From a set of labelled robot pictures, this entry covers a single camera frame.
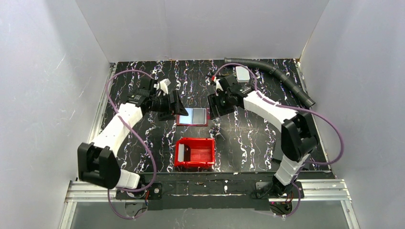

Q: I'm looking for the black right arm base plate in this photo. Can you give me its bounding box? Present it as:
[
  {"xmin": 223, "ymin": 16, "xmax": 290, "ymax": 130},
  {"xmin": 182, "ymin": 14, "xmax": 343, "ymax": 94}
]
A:
[{"xmin": 251, "ymin": 181, "xmax": 305, "ymax": 201}]

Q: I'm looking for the aluminium frame rail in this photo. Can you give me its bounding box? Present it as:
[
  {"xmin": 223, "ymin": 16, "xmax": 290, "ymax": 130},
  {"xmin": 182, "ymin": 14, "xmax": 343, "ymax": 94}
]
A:
[{"xmin": 58, "ymin": 63, "xmax": 362, "ymax": 229}]

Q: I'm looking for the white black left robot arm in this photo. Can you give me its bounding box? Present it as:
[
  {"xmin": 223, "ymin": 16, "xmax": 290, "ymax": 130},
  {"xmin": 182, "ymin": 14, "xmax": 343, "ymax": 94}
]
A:
[{"xmin": 77, "ymin": 77, "xmax": 188, "ymax": 191}]

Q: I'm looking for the white rectangular box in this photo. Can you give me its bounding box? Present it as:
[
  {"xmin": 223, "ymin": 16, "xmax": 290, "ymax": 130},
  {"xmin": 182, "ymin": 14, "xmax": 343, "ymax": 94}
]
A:
[{"xmin": 235, "ymin": 66, "xmax": 250, "ymax": 83}]

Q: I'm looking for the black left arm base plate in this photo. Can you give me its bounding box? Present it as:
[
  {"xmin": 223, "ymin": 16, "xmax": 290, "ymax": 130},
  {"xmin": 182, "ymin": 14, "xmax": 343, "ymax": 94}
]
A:
[{"xmin": 115, "ymin": 183, "xmax": 163, "ymax": 200}]

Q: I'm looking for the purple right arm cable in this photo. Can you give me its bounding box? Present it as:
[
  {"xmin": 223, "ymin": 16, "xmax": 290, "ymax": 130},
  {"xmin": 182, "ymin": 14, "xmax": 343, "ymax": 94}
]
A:
[{"xmin": 211, "ymin": 63, "xmax": 345, "ymax": 219}]

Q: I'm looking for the red plastic bin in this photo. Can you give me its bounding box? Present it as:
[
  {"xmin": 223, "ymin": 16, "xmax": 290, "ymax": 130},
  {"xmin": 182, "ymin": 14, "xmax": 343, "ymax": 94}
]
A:
[{"xmin": 174, "ymin": 137, "xmax": 215, "ymax": 168}]

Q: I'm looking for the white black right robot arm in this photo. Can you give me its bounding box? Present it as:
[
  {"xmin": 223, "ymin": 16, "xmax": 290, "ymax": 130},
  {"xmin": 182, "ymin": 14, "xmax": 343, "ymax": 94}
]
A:
[{"xmin": 208, "ymin": 75, "xmax": 319, "ymax": 187}]

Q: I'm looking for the lower black card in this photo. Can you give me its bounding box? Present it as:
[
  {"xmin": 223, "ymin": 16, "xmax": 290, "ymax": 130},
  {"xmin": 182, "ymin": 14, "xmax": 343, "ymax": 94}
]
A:
[{"xmin": 271, "ymin": 142, "xmax": 284, "ymax": 165}]

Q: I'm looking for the grey corrugated hose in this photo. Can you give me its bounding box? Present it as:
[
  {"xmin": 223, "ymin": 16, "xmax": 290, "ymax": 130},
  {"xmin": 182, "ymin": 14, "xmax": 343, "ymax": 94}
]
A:
[{"xmin": 224, "ymin": 57, "xmax": 316, "ymax": 108}]

